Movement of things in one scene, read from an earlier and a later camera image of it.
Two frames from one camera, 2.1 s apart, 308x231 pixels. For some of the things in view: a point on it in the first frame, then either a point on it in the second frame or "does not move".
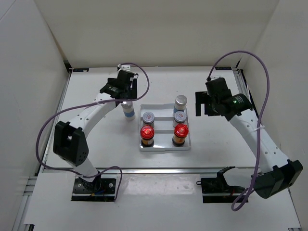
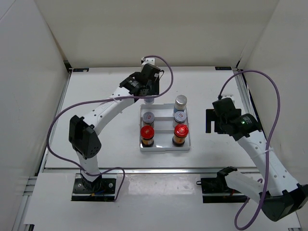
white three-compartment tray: [163, 127] does not move
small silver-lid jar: [148, 118] does not move
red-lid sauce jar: [181, 131] does not move
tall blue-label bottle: [180, 104] does not move
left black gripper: [132, 92] -> [155, 86]
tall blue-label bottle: [128, 109] -> [148, 101]
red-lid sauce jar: [147, 133] does not move
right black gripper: [202, 97] -> [211, 116]
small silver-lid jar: [180, 118] does not move
